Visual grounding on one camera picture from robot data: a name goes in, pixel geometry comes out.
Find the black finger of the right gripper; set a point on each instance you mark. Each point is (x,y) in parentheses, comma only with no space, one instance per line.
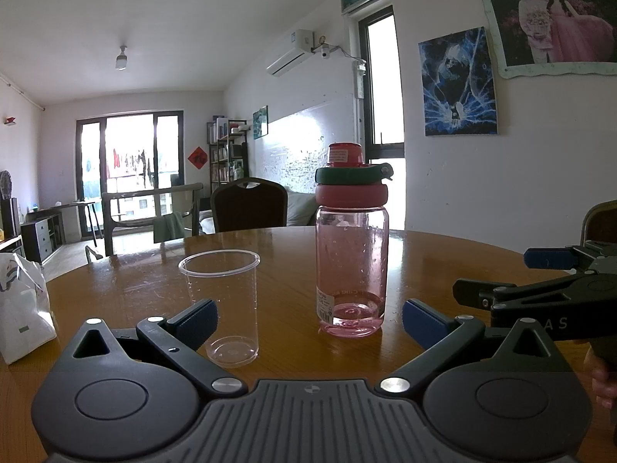
(565,292)
(567,258)

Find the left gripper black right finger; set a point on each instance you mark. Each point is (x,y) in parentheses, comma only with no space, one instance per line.
(487,393)

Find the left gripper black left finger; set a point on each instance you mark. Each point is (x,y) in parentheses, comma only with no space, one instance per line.
(137,394)

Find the pink transparent water bottle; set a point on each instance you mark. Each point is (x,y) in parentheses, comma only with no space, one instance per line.
(351,270)

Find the pink green bottle cap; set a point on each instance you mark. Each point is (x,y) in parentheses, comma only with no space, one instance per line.
(347,182)

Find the person's right hand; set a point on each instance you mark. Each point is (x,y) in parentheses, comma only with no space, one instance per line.
(602,382)

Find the clear plastic cup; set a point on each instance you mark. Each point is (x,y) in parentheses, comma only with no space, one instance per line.
(228,278)

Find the wooden armchair with cloth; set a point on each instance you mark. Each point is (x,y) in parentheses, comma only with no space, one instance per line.
(110,224)

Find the dark drawer cabinet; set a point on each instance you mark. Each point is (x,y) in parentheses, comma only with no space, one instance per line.
(42,237)

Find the blue abstract poster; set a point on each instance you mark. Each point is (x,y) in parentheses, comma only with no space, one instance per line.
(458,85)

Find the grey sofa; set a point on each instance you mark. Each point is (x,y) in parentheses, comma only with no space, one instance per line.
(302,209)

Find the dark brown dining chair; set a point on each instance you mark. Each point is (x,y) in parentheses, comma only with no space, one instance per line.
(249,203)

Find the wedding photo poster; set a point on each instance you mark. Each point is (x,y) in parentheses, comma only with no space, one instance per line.
(553,37)

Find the red diamond door decoration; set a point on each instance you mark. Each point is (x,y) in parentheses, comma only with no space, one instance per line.
(198,157)

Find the black bookshelf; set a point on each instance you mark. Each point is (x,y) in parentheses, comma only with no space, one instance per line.
(228,150)

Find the ceiling lamp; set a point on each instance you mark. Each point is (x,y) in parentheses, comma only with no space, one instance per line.
(122,59)

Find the gold frame chair right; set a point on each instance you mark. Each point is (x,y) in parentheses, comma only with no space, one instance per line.
(600,224)

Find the small teal wall picture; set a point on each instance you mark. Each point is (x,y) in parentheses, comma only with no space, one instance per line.
(260,123)

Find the white wall air conditioner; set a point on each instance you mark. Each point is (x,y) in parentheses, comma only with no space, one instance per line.
(296,48)

